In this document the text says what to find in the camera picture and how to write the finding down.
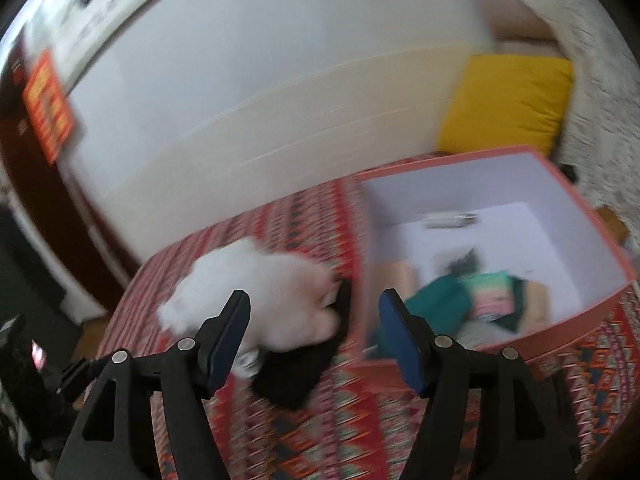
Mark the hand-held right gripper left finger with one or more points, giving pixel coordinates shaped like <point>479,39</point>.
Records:
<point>227,345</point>

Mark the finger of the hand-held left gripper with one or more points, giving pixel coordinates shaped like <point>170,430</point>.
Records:
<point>80,377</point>

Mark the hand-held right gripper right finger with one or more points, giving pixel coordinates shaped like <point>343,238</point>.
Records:
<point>400,345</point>

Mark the dark green cloth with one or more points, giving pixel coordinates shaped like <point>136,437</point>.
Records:
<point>440,300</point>

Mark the white plush toy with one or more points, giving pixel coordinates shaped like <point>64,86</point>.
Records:
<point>260,290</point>

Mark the tall beige pink box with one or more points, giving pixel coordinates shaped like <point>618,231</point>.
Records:
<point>400,280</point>

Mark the black cloth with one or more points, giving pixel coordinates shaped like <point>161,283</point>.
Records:
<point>295,375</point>

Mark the pastel striped packet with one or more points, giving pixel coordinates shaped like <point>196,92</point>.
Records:
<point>487,295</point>

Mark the small white bottle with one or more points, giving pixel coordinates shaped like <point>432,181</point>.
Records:
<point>445,219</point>

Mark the orange cardboard box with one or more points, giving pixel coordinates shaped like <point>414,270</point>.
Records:
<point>500,180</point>

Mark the red patterned blanket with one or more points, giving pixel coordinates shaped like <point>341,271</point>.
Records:
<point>325,435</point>

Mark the yellow cushion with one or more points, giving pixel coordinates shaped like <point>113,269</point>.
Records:
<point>505,100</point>

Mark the white lace pillow cover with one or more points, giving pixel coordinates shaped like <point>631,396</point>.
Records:
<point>600,110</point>

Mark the pale pink sofa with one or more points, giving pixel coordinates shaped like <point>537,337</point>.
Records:
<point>515,25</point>

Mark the red wall poster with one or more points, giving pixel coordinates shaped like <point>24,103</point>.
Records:
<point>47,105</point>

